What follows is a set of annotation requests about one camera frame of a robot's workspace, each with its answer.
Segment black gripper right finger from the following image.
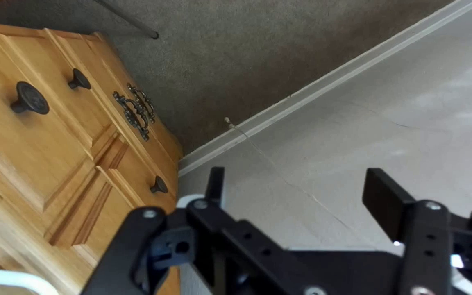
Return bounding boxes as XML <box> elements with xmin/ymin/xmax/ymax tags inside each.
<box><xmin>363</xmin><ymin>167</ymin><xmax>472</xmax><ymax>295</ymax></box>

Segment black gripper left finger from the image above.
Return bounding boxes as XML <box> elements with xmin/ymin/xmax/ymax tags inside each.
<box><xmin>83</xmin><ymin>165</ymin><xmax>332</xmax><ymax>295</ymax></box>

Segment white baseboard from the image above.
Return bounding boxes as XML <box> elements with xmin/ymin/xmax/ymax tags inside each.
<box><xmin>178</xmin><ymin>0</ymin><xmax>472</xmax><ymax>177</ymax></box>

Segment wooden roll-top desk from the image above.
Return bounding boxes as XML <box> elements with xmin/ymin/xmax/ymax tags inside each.
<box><xmin>0</xmin><ymin>18</ymin><xmax>186</xmax><ymax>295</ymax></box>

